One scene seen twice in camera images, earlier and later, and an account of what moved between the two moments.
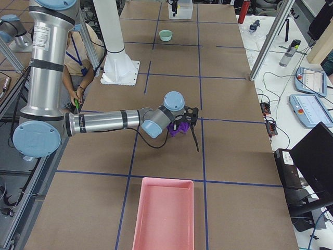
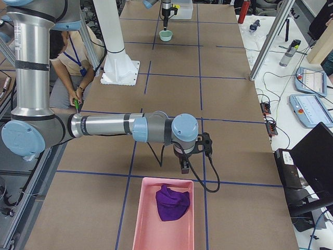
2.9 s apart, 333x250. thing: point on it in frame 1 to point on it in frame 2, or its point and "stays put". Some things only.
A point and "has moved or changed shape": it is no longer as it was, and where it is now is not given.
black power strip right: [271, 128] stays put
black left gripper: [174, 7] to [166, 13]
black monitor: [313, 157] stays put
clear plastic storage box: [184, 10] stays put
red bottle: [243, 12] stays put
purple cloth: [182, 127] has moved or changed shape
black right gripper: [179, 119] to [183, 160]
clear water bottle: [290, 52] stays put
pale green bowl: [165, 35] stays put
